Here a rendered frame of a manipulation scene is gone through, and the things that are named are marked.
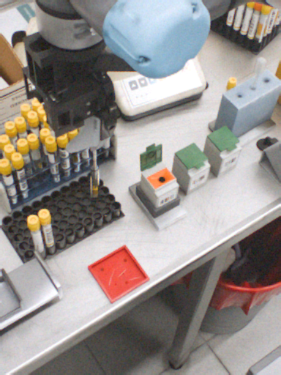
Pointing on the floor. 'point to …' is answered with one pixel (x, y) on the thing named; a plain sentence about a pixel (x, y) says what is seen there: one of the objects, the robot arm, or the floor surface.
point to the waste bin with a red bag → (242, 316)
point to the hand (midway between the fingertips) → (94, 137)
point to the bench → (201, 110)
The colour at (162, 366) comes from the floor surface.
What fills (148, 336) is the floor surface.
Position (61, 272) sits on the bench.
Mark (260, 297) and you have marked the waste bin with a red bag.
